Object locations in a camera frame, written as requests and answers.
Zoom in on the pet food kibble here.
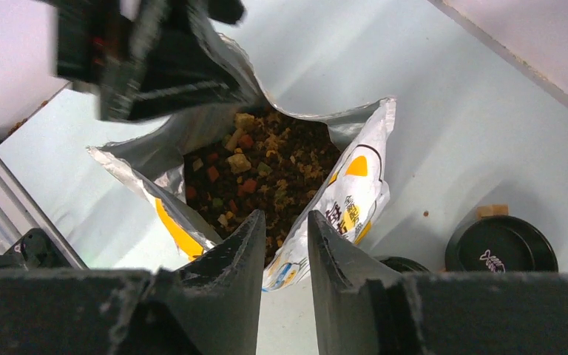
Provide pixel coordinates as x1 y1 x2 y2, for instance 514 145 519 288
184 110 341 263

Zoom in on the cat food bag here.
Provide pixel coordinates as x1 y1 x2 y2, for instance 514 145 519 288
87 29 396 293

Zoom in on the black bowl paw print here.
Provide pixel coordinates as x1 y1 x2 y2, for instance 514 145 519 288
379 256 430 273

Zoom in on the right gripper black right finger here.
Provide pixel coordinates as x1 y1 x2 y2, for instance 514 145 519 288
308 211 568 354

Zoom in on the wooden bowl stand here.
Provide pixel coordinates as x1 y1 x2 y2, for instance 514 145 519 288
476 204 509 220

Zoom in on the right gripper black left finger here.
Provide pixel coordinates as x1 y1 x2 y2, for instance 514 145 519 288
0 210 266 354

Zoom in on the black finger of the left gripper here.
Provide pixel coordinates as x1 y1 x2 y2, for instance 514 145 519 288
166 0 266 114

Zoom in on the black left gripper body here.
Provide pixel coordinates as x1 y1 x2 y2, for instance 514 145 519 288
49 1 206 123

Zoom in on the black bowl fishbone print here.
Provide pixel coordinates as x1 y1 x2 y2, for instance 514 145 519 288
444 215 559 273

